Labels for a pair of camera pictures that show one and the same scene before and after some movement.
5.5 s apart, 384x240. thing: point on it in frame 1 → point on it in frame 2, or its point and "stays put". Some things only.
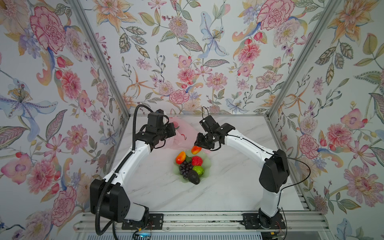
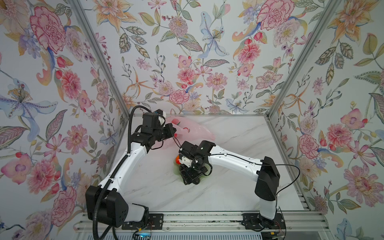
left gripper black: (171, 128) stays put
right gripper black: (198, 141) → (188, 177)
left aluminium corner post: (100, 54) stays put
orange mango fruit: (180, 157) stays put
